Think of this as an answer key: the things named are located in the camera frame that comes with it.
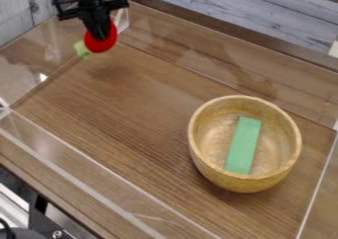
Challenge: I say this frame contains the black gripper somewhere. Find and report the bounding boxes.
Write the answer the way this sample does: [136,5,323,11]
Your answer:
[52,0,129,40]

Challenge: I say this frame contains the black cable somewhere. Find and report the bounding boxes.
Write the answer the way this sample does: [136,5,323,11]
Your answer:
[0,217,17,239]

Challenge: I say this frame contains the clear acrylic corner bracket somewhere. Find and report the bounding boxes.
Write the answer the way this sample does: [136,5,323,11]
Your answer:
[109,0,129,34]

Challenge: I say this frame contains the green rectangular block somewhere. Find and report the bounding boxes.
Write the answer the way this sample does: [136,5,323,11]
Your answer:
[223,117,263,175]

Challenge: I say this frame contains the clear acrylic table barrier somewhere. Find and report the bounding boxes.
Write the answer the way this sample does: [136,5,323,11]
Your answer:
[0,0,338,239]

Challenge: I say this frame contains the black metal frame bracket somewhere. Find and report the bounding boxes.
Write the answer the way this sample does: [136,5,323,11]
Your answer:
[28,196,76,239]

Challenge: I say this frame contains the red plush strawberry toy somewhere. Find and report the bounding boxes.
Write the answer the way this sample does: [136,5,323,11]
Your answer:
[73,23,119,58]

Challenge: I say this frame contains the wooden bowl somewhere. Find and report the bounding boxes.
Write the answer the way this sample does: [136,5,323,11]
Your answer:
[187,95,302,193]

